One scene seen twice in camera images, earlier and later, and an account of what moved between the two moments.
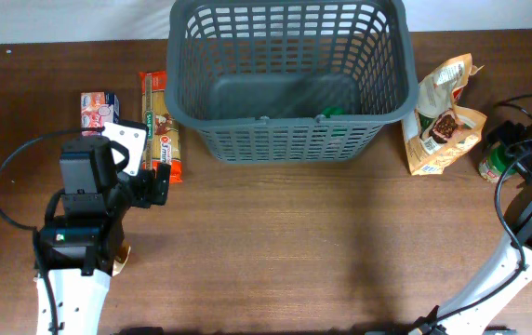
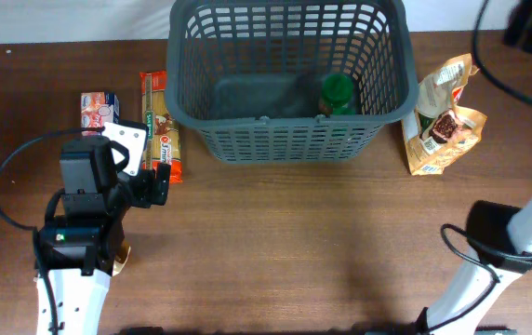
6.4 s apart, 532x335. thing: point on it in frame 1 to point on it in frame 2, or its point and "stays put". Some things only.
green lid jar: [497, 163] to [338, 92]
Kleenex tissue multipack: [98, 108] stays put
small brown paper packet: [121, 258] stays put
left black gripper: [152, 186] stays put
